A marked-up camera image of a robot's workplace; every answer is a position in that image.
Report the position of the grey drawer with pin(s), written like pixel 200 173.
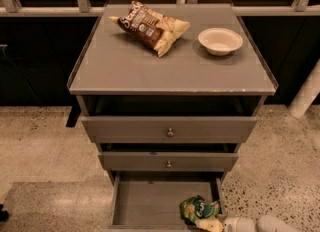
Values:
pixel 156 161
pixel 146 205
pixel 165 129

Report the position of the grey top drawer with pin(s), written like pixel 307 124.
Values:
pixel 165 129

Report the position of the round metal top knob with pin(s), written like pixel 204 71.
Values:
pixel 170 132

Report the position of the round metal middle knob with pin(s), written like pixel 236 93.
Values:
pixel 169 164

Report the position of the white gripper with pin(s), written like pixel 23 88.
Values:
pixel 237 224

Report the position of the grey middle drawer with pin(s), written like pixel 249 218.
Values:
pixel 156 161

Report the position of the black shoe tip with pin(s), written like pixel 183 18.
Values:
pixel 4 215

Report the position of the grey bottom drawer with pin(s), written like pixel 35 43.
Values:
pixel 146 205

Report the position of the white cylindrical robot post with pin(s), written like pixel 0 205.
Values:
pixel 307 93

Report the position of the white paper bowl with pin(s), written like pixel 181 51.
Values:
pixel 220 41

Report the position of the green rice chip bag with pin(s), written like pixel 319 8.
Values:
pixel 196 208

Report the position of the round metal knob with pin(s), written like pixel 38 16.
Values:
pixel 169 164
pixel 170 132

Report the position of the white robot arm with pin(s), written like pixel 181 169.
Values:
pixel 267 223

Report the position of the grey drawer cabinet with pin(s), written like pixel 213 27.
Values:
pixel 118 76

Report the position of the brown yellow chip bag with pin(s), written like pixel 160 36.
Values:
pixel 155 30

